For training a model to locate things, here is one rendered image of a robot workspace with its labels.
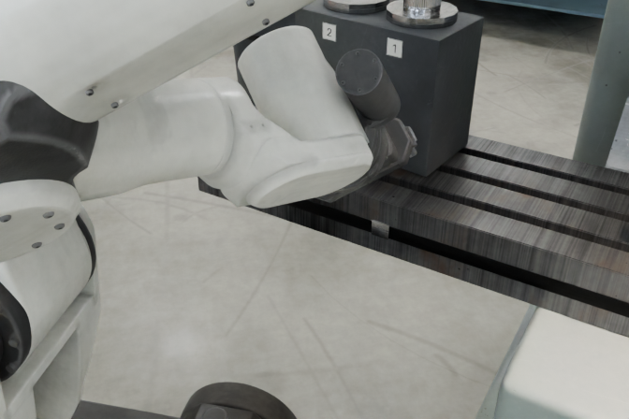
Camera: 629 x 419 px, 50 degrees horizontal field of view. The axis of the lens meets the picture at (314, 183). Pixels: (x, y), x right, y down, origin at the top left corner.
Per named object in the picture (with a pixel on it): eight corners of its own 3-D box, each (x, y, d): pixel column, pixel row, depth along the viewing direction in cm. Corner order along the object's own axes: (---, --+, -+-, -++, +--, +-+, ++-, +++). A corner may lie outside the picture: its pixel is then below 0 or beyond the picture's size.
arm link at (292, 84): (308, 205, 59) (266, 188, 49) (261, 101, 62) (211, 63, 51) (424, 146, 57) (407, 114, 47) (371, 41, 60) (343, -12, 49)
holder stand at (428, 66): (426, 179, 88) (440, 29, 78) (295, 132, 100) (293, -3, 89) (468, 145, 96) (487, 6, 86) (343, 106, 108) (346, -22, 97)
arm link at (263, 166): (341, 194, 55) (206, 223, 46) (297, 100, 57) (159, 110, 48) (392, 155, 51) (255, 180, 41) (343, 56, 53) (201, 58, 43)
